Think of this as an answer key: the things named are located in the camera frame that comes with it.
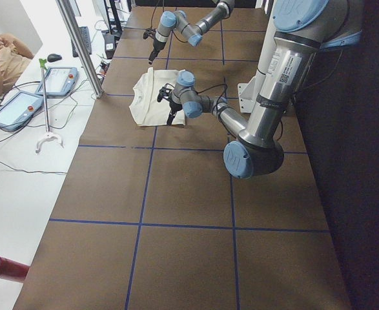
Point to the far blue teach pendant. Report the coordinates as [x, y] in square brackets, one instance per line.
[60, 81]

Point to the black computer mouse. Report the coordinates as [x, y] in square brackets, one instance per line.
[53, 58]

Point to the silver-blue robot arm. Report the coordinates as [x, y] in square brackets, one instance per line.
[193, 33]
[296, 32]

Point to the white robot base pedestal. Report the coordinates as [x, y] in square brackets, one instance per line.
[248, 92]

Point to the cream long-sleeve cat shirt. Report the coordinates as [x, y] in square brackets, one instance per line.
[145, 109]

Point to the metal reacher grabber tool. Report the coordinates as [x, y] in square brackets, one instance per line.
[49, 135]

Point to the blue teach pendant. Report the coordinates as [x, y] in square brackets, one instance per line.
[60, 81]
[19, 110]

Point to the person in beige shirt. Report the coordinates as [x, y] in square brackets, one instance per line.
[15, 56]

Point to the aluminium frame post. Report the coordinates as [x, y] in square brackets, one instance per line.
[71, 24]

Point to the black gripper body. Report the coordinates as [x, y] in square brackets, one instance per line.
[173, 106]
[155, 47]

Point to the red cylinder tube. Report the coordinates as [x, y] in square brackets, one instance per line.
[12, 270]

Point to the near blue teach pendant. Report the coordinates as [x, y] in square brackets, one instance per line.
[19, 110]

